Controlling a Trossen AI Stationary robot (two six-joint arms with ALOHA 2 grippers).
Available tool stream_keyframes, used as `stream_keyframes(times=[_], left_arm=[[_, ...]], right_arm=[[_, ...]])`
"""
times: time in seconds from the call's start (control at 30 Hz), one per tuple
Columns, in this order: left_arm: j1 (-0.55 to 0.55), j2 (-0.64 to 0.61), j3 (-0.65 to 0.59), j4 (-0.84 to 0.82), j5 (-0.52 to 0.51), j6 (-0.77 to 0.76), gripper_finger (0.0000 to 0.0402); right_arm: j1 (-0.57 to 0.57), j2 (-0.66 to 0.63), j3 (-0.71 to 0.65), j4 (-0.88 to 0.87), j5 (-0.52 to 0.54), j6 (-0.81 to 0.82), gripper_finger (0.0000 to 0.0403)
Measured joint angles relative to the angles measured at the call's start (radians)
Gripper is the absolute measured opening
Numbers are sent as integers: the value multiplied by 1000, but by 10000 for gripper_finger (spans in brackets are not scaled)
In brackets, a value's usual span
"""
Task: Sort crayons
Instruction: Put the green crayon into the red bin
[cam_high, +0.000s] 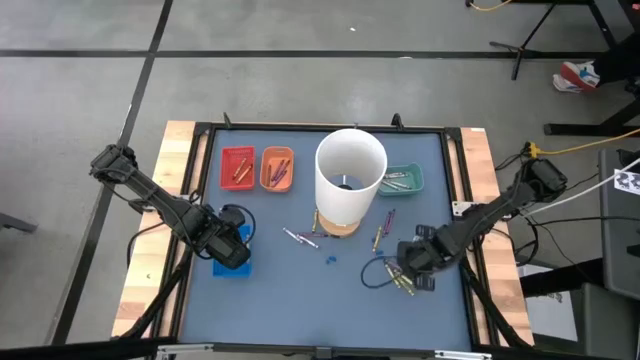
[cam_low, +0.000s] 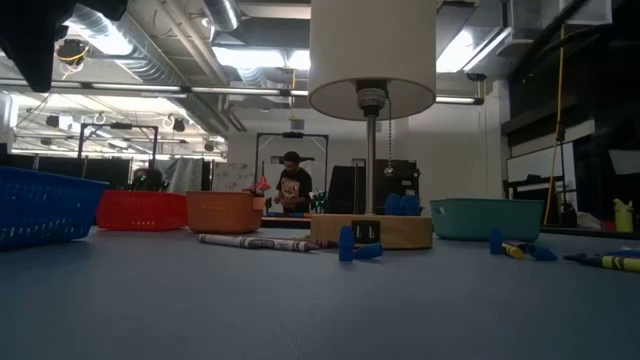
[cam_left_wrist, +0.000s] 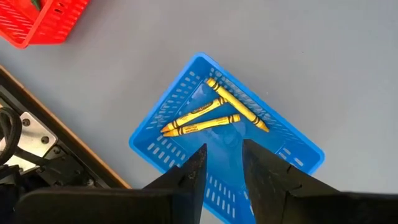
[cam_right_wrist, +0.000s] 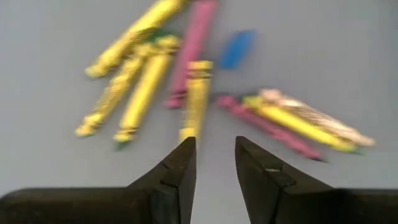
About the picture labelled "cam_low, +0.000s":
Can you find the yellow green crayon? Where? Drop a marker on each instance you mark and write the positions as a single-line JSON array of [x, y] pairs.
[[615, 263]]

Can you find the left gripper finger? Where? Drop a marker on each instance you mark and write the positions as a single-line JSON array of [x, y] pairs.
[[37, 60]]

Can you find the red flower shaped object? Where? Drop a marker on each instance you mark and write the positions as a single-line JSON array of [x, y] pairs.
[[260, 186]]

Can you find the whiteboard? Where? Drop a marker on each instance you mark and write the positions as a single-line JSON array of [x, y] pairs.
[[537, 165]]

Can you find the teal plastic bin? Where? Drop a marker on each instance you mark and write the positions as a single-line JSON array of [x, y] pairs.
[[480, 220]]

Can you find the blue plastic basket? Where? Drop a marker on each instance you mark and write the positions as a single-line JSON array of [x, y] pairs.
[[45, 210]]

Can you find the metal lamp pole with socket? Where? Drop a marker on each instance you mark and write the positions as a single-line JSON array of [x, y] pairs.
[[371, 165]]

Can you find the person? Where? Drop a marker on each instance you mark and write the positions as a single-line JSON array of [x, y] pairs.
[[295, 187]]

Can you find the purple crayon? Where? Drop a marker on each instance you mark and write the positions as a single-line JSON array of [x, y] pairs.
[[327, 244], [524, 244]]

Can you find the black box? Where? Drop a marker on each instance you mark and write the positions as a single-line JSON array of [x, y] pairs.
[[345, 190]]

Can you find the black stand frame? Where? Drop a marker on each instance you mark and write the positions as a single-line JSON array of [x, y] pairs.
[[292, 134]]

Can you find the white lampshade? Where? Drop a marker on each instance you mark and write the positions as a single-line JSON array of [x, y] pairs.
[[370, 40]]

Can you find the white crayon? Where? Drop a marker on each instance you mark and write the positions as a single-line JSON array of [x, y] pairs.
[[220, 240], [285, 244]]

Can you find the yellow green bottle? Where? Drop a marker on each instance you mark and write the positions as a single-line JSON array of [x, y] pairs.
[[623, 217]]

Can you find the red plastic basket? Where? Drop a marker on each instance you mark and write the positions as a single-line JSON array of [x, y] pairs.
[[142, 210]]

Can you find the orange plastic bin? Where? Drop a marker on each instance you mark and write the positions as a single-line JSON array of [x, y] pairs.
[[222, 212]]

